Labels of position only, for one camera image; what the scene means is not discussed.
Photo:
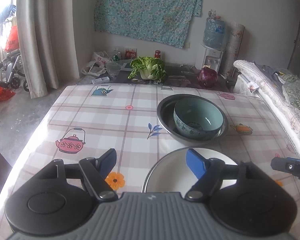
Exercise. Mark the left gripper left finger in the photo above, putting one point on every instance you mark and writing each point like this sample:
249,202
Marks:
61,197

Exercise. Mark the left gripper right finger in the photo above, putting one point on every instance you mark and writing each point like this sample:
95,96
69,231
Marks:
240,197

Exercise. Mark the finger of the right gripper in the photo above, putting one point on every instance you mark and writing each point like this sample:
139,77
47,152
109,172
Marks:
287,165

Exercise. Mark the white calligraphy ceramic plate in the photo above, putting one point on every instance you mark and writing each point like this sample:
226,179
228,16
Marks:
170,174

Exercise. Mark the teal ceramic bowl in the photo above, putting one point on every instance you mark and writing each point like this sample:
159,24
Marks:
198,119

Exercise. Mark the steel deep bowl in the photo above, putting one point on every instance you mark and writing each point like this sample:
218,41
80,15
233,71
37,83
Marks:
165,116

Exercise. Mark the green floral pillow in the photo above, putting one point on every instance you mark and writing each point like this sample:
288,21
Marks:
291,89

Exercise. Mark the plaid teapot tablecloth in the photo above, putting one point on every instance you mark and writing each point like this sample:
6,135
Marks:
87,120

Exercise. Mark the white lace quilt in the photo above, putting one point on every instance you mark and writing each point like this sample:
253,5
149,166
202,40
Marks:
270,90

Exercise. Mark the red plastic bag on floor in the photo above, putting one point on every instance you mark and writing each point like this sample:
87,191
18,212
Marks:
6,94

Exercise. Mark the red onion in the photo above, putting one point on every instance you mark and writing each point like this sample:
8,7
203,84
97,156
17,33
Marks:
207,77

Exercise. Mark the white remote box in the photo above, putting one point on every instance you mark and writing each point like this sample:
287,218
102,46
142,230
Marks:
101,80

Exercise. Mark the wheelchair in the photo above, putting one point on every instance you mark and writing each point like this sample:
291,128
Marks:
14,73

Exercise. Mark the white water dispenser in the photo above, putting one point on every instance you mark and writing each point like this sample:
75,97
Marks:
207,56

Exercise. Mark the white plastic bag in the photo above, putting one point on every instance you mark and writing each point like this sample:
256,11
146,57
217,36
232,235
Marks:
97,66

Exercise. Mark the clear plastic bag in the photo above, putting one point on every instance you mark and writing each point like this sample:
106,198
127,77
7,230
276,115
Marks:
113,68

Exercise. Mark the rolled patterned mat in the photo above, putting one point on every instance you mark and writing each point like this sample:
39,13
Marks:
234,37

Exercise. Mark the blue water jug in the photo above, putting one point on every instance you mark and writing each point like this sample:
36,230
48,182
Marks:
214,32

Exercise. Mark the green napa cabbage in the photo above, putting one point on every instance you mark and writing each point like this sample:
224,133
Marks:
149,68

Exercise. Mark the red drink can pack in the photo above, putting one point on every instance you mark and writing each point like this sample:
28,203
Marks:
130,54

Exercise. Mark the orange bag on wheelchair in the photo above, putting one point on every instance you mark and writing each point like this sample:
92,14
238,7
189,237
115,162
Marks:
12,42

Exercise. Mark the red lidded jar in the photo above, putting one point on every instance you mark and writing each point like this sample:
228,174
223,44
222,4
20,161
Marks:
157,54

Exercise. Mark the beige curtain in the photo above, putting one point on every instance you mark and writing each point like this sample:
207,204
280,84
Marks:
47,44

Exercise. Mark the teal floral wall cloth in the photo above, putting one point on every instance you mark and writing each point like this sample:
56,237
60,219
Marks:
162,21

